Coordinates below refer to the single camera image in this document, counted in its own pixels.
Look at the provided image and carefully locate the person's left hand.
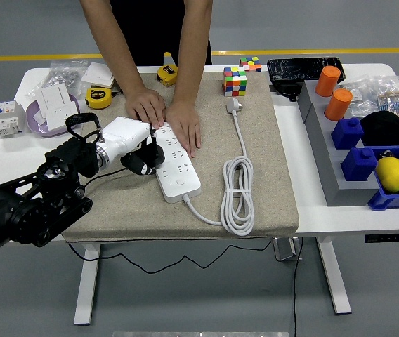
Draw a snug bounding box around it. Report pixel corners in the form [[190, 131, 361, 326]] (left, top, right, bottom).
[[164, 101, 202, 158]]

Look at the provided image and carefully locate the person's right hand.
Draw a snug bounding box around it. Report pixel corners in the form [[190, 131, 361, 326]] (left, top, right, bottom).
[[124, 87, 167, 129]]

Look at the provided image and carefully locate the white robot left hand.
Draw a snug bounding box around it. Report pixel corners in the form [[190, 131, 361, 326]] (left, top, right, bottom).
[[99, 117, 167, 176]]

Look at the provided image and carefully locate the black plug adapter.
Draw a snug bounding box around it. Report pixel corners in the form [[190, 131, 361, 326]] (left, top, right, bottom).
[[134, 138, 167, 169]]

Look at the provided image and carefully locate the white power strip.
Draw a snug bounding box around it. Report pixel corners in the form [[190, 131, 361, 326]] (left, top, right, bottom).
[[150, 121, 202, 204]]

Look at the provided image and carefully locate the black adapter cord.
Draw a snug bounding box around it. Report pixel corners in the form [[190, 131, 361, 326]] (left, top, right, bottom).
[[66, 164, 281, 275]]

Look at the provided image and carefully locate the large colourful puzzle cube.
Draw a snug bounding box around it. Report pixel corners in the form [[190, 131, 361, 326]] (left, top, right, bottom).
[[222, 66, 248, 98]]

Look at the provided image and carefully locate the person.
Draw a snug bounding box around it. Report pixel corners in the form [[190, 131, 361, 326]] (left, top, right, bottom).
[[110, 0, 213, 67]]

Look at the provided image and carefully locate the black desk control panel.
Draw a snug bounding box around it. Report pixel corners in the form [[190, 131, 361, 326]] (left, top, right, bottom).
[[363, 232, 399, 244]]

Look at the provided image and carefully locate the white table leg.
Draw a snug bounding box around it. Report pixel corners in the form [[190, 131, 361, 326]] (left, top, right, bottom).
[[317, 235, 353, 315], [73, 242, 102, 326]]

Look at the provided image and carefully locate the clear bag of screws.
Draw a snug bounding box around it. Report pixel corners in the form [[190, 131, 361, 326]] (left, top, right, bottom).
[[27, 60, 89, 99]]

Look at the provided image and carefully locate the grey-brown mat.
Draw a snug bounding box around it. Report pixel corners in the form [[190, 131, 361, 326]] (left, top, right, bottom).
[[61, 72, 299, 243]]

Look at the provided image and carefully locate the small colourful puzzle cube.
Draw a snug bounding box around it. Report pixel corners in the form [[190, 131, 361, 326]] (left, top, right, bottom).
[[239, 56, 263, 73]]

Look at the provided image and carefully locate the purple bowl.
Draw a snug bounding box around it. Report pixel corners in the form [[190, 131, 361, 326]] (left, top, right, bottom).
[[25, 93, 81, 138]]

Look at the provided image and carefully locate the blue storage bin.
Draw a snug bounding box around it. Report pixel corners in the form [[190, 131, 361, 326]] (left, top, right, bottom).
[[367, 144, 399, 211]]

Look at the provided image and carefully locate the white circuit breaker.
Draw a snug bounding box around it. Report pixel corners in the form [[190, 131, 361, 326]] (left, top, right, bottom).
[[0, 100, 27, 140]]

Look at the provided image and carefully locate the black plastic tray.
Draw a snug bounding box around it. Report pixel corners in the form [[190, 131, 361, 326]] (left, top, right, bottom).
[[266, 57, 347, 87]]

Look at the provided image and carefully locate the yellow lemon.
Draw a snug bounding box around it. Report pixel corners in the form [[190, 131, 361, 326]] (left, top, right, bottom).
[[374, 157, 399, 193]]

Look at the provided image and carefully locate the orange cylinder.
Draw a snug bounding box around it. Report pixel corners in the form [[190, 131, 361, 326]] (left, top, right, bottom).
[[314, 65, 342, 98], [324, 88, 353, 122]]

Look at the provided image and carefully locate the grey stepped block holder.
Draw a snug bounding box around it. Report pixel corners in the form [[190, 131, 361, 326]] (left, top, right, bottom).
[[296, 79, 379, 207]]

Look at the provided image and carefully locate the blue block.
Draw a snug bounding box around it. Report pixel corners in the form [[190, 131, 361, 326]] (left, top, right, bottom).
[[331, 117, 365, 150], [340, 147, 378, 183]]

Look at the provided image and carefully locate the clear plastic bag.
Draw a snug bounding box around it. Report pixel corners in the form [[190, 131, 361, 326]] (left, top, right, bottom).
[[339, 80, 379, 119]]

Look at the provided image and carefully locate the black cloth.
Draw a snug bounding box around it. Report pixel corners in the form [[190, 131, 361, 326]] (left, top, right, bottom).
[[359, 110, 399, 147]]

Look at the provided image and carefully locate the clear bag of resistors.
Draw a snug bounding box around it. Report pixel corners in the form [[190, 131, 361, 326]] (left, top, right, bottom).
[[373, 74, 399, 119]]

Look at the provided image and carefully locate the yellow tape measure with strap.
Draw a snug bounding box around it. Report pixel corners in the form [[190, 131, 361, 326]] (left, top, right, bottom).
[[84, 87, 112, 109]]

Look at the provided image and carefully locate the white power cord with plug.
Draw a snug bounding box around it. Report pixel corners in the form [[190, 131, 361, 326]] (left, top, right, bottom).
[[183, 97, 256, 237]]

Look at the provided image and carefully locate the white square switch panel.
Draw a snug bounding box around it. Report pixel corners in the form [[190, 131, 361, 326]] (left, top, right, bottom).
[[79, 62, 116, 88]]

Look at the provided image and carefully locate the white wall socket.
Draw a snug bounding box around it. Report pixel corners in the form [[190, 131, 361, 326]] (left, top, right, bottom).
[[43, 103, 81, 131]]

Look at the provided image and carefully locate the white switch plate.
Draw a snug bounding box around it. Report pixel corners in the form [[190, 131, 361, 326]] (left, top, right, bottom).
[[40, 83, 74, 113]]

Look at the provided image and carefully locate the black hanging cable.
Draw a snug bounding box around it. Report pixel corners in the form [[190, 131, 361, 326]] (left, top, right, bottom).
[[292, 238, 304, 337]]

